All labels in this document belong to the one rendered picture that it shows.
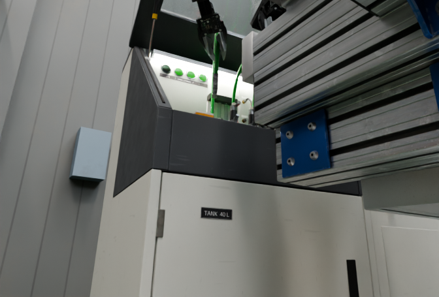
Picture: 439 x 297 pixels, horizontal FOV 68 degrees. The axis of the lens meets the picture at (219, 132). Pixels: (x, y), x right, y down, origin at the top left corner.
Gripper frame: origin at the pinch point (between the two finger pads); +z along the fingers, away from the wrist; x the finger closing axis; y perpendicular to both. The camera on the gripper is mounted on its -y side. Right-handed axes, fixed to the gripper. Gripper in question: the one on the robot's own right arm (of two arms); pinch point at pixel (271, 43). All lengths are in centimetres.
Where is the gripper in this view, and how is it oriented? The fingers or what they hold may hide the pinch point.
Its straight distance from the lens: 109.6
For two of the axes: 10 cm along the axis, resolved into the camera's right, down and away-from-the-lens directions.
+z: -0.3, 9.4, -3.3
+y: 4.3, -2.9, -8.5
